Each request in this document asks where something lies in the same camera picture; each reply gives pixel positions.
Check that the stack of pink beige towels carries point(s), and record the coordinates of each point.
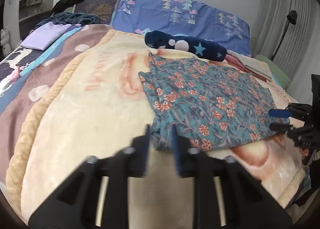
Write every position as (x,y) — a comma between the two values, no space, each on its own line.
(236,62)

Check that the cream fleece blanket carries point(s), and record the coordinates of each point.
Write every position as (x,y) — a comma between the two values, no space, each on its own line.
(82,124)

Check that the black floor lamp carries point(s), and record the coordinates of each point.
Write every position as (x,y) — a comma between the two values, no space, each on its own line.
(292,17)

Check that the dark teal fleece blanket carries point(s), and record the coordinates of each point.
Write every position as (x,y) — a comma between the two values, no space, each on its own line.
(72,19)

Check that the brown and blue printed bedsheet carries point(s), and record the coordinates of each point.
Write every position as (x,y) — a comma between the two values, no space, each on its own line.
(22,86)

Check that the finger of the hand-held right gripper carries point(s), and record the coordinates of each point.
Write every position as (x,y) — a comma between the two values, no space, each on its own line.
(280,127)
(279,113)

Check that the person's right hand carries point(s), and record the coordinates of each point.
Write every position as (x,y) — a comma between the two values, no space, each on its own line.
(304,152)

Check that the navy star-print fleece cloth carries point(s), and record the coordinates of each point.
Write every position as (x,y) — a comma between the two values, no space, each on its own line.
(185,45)

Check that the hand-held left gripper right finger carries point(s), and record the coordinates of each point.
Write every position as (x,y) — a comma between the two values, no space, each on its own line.
(175,149)

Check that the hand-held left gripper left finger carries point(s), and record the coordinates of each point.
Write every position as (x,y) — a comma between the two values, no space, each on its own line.
(147,144)

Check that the green pillow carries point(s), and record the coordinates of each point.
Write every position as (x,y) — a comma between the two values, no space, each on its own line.
(275,71)

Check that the teal floral shirt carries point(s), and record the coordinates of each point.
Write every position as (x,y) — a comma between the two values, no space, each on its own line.
(207,101)

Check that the white animal figurine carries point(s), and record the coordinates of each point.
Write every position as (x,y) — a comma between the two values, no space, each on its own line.
(5,40)

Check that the blue tree-print pillow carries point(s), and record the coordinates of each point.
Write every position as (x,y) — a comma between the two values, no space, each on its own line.
(175,14)

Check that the lilac folded cloth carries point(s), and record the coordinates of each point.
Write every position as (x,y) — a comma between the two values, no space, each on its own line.
(47,35)

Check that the black garment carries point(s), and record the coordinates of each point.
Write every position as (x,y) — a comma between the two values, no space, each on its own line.
(72,0)

